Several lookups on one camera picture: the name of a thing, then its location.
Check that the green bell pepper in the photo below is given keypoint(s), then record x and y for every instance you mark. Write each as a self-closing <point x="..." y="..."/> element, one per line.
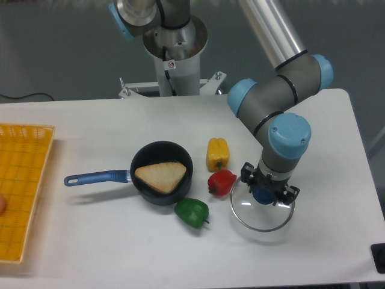
<point x="193" y="212"/>

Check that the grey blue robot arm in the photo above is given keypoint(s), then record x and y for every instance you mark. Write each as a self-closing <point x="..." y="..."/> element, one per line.
<point x="263" y="109"/>

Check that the black saucepan blue handle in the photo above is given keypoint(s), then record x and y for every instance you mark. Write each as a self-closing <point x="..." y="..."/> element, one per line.
<point x="153" y="153"/>

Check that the glass pot lid blue knob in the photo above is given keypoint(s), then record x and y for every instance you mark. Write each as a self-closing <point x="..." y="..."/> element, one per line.
<point x="256" y="210"/>

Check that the triangular toast slice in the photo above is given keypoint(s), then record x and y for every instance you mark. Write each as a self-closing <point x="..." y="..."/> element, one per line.
<point x="162" y="177"/>

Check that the yellow bell pepper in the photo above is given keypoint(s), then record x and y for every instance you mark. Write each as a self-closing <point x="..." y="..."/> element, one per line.
<point x="217" y="154"/>

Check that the red bell pepper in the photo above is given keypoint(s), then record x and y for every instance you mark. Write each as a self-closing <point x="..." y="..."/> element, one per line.
<point x="220" y="182"/>

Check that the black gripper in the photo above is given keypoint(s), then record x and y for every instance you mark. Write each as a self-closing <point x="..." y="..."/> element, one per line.
<point x="283" y="193"/>

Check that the black table corner device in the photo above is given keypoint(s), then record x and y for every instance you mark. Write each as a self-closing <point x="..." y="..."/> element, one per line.
<point x="378" y="254"/>

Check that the yellow woven basket tray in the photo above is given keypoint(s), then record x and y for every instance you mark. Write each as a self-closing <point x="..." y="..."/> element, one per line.
<point x="24" y="153"/>

